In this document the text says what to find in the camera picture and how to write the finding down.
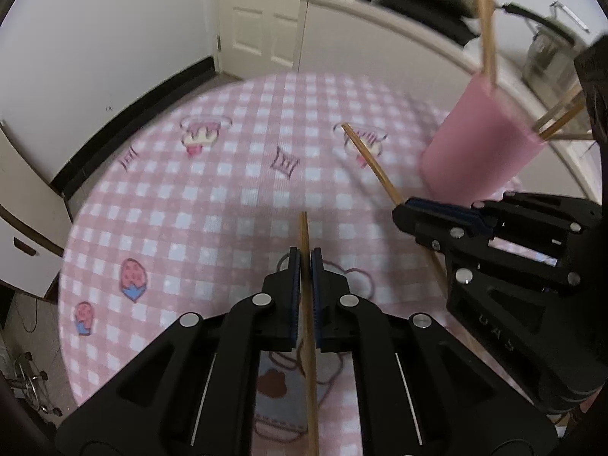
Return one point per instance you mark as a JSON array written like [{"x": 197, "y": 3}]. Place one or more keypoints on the wooden side cabinet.
[{"x": 23, "y": 209}]

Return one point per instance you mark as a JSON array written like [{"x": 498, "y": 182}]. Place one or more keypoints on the cream panel door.
[{"x": 256, "y": 9}]

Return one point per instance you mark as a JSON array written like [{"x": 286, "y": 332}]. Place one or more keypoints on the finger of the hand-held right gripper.
[
  {"x": 451, "y": 211},
  {"x": 427, "y": 232}
]

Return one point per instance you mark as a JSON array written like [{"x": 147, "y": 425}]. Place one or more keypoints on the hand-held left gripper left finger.
[{"x": 294, "y": 294}]

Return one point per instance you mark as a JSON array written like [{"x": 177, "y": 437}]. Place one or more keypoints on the pink checkered tablecloth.
[{"x": 190, "y": 209}]

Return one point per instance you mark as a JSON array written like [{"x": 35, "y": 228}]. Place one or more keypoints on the white counter cabinet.
[{"x": 380, "y": 47}]

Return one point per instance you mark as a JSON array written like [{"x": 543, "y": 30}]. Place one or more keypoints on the stainless steel steamer pot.
[{"x": 546, "y": 61}]

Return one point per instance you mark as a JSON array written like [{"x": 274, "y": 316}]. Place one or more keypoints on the slender wooden chopstick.
[
  {"x": 560, "y": 107},
  {"x": 311, "y": 389},
  {"x": 490, "y": 33},
  {"x": 370, "y": 161},
  {"x": 480, "y": 19},
  {"x": 570, "y": 137},
  {"x": 565, "y": 119}
]

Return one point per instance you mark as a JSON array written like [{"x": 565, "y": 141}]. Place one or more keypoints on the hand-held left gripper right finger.
[{"x": 317, "y": 294}]

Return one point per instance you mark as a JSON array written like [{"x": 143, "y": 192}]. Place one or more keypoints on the pink cup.
[{"x": 475, "y": 142}]

